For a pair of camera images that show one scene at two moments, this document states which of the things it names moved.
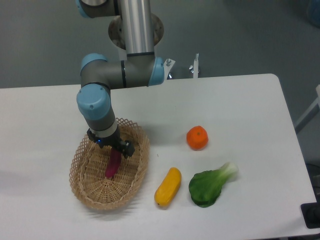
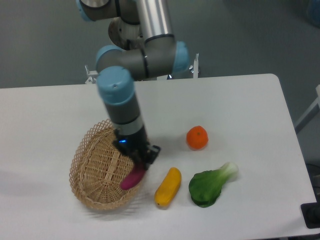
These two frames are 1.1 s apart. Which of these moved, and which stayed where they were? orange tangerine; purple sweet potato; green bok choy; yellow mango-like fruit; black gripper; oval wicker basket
Moved: black gripper; purple sweet potato
Stayed: yellow mango-like fruit; oval wicker basket; orange tangerine; green bok choy
